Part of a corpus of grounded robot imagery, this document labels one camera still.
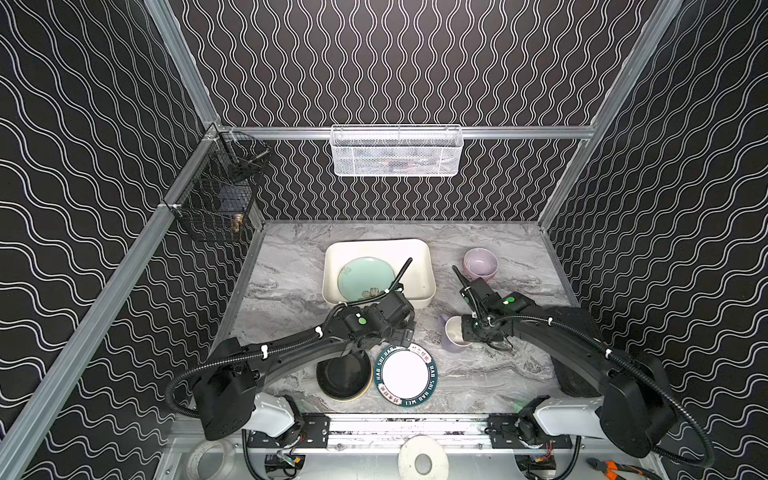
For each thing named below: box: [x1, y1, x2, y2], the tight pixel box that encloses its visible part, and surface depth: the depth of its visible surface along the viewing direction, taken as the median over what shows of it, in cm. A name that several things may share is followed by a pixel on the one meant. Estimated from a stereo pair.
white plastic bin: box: [322, 238, 437, 309], surface depth 106 cm
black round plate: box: [317, 350, 373, 401], surface depth 82 cm
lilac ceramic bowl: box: [462, 247, 499, 282], surface depth 103 cm
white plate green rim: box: [374, 343, 438, 407], surface depth 85 cm
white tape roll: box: [397, 434, 450, 480], surface depth 72 cm
